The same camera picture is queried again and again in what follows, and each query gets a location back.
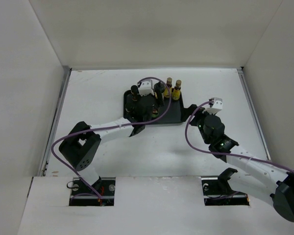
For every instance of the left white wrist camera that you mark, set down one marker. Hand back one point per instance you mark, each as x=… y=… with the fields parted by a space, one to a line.
x=146 y=87

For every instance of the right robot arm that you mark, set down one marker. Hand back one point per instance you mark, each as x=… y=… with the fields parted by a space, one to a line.
x=267 y=181

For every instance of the red chili sauce bottle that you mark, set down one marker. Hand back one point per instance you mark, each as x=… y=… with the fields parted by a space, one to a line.
x=155 y=112

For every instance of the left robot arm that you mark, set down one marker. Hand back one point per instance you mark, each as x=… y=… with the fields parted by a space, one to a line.
x=81 y=146

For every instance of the white powder shaker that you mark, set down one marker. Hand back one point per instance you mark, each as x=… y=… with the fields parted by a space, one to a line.
x=160 y=86

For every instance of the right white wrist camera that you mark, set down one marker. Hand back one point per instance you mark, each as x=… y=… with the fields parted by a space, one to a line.
x=215 y=105

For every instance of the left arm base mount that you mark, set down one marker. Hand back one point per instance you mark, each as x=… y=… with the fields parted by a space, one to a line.
x=81 y=195

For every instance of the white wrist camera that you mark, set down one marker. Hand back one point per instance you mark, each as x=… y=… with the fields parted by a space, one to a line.
x=146 y=87
x=215 y=105

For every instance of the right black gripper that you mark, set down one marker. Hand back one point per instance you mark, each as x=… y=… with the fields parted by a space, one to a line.
x=187 y=111

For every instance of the black plastic tray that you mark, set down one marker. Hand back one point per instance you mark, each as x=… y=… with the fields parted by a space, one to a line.
x=172 y=116

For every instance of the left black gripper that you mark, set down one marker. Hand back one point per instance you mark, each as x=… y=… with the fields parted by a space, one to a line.
x=160 y=102

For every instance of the small spice jar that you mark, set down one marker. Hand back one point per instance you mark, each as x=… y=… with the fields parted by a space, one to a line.
x=128 y=105
x=135 y=93

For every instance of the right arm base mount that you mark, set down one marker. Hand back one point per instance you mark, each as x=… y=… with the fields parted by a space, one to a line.
x=217 y=191

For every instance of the yellow label bottle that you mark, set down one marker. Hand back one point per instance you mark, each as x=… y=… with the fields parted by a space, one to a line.
x=177 y=90
x=168 y=88

